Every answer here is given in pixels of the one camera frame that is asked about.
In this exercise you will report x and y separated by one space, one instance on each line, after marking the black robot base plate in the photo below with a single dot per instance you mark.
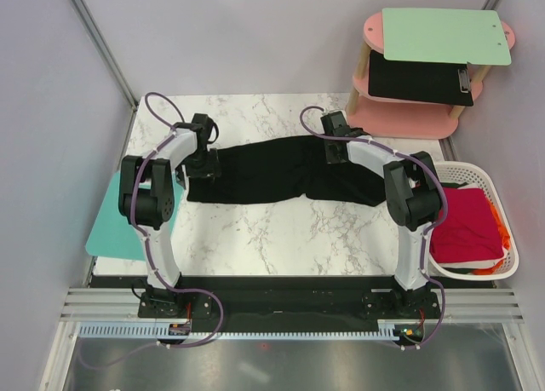
285 305

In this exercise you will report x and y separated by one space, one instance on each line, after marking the green clipboard board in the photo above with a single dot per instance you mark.
453 36

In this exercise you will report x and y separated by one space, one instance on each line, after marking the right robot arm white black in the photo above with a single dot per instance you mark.
415 199

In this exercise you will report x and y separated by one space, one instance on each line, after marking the black clipboard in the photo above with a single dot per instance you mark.
439 83

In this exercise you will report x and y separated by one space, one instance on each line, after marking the teal cutting mat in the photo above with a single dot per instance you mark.
111 235

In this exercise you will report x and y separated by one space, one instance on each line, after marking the black t shirt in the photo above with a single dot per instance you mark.
285 168

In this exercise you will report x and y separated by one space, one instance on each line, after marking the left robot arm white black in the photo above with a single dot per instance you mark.
146 195

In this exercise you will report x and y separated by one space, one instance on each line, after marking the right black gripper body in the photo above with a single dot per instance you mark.
328 142

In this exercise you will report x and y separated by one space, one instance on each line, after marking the white plastic laundry basket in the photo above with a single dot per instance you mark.
452 171

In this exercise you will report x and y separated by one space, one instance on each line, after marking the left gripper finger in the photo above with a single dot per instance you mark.
203 172
213 159

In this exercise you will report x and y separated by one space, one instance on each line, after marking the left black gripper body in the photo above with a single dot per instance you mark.
198 157

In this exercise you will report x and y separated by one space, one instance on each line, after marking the dark green garment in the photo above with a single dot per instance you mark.
457 185

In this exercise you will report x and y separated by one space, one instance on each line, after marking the orange garment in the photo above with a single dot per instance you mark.
505 240

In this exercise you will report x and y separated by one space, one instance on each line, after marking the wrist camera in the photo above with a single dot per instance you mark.
205 127
335 124

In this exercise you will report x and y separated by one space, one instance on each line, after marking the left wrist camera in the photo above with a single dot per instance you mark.
205 127

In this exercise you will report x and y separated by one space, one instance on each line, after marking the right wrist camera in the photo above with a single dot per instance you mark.
335 124

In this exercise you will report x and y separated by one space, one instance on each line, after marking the magenta t shirt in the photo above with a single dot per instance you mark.
468 237

